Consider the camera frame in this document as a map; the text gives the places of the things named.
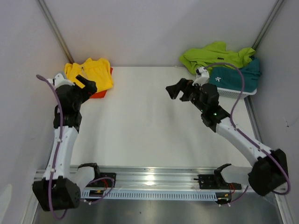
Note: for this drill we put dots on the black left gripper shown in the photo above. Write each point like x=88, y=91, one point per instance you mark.
x=90, y=87

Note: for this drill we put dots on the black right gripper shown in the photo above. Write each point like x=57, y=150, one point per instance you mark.
x=184, y=84

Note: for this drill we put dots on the orange shorts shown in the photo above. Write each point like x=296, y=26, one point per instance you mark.
x=102, y=92

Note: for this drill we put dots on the yellow shorts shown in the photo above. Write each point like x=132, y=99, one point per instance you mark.
x=85, y=69

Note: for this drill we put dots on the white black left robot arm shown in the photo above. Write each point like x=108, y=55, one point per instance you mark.
x=57, y=190

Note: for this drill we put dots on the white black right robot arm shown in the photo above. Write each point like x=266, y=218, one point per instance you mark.
x=268, y=168

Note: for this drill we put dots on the lime green shorts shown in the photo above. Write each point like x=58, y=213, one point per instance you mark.
x=215, y=52

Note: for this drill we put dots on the teal shorts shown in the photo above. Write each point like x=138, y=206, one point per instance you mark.
x=227, y=77

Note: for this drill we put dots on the white plastic laundry basket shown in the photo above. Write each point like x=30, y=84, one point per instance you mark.
x=233, y=93

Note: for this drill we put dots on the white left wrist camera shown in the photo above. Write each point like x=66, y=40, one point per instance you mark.
x=59, y=80

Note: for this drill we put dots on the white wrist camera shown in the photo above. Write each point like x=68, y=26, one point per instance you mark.
x=59, y=80
x=202, y=76

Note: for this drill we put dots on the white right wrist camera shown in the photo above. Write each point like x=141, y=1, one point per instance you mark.
x=202, y=76

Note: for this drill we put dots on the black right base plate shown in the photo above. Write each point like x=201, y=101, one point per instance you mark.
x=213, y=182

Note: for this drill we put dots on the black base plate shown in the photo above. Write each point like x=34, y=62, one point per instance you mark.
x=108, y=180
x=213, y=182

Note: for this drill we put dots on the left aluminium frame post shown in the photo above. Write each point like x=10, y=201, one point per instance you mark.
x=55, y=30

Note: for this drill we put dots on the aluminium frame post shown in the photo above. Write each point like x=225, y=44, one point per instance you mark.
x=274, y=12
x=55, y=30

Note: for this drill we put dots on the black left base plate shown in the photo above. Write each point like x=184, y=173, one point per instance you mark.
x=108, y=180

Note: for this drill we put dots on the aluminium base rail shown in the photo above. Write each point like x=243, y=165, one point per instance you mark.
x=151, y=179

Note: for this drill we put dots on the white slotted cable duct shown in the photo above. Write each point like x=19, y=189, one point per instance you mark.
x=162, y=195

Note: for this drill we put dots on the right aluminium frame post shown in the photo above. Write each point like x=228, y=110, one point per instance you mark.
x=274, y=12

